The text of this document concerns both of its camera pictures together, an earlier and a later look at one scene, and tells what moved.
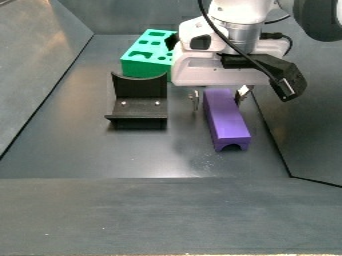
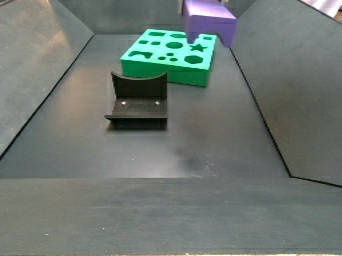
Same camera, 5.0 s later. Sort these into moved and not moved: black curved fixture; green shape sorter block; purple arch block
Moved: purple arch block
Not moved: black curved fixture; green shape sorter block
